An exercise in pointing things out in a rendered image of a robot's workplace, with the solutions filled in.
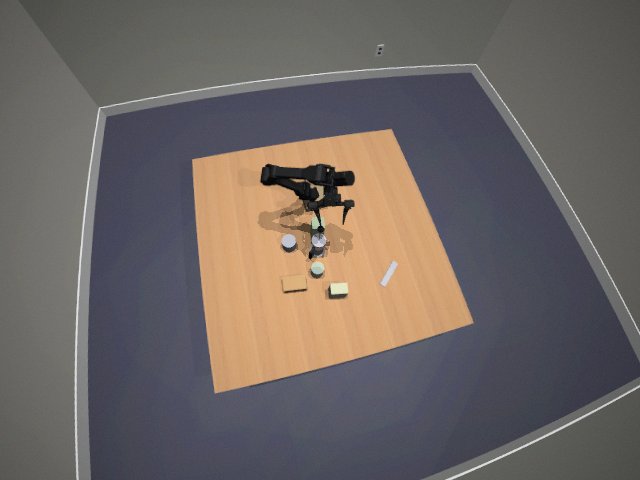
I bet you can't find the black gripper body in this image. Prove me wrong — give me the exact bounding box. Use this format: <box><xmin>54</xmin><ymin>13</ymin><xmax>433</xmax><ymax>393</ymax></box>
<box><xmin>308</xmin><ymin>186</ymin><xmax>355</xmax><ymax>209</ymax></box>

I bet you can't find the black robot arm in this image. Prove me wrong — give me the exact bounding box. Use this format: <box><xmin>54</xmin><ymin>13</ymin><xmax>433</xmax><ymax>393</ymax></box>
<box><xmin>260</xmin><ymin>164</ymin><xmax>355</xmax><ymax>207</ymax></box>

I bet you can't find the grey cylinder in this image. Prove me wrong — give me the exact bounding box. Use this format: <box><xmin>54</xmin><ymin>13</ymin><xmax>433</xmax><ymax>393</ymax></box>
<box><xmin>282</xmin><ymin>234</ymin><xmax>296</xmax><ymax>252</ymax></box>

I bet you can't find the glass coffee press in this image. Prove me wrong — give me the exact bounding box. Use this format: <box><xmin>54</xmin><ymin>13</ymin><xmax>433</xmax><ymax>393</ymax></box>
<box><xmin>309</xmin><ymin>226</ymin><xmax>326</xmax><ymax>259</ymax></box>

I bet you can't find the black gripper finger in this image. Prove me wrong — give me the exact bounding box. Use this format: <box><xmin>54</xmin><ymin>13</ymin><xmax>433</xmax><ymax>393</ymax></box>
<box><xmin>311</xmin><ymin>208</ymin><xmax>321</xmax><ymax>226</ymax></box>
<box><xmin>342</xmin><ymin>207</ymin><xmax>351</xmax><ymax>225</ymax></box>

